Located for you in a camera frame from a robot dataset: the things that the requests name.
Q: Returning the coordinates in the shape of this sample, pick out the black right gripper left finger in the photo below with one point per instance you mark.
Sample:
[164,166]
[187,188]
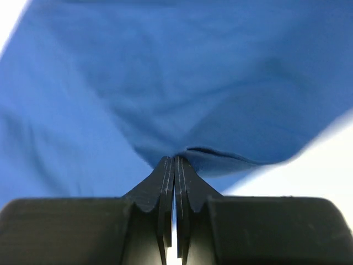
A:
[133,229]

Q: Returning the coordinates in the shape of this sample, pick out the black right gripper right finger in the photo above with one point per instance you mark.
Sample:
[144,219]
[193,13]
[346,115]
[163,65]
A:
[216,229]

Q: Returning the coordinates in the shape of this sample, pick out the blue surgical drape cloth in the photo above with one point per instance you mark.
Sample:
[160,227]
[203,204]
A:
[95,93]

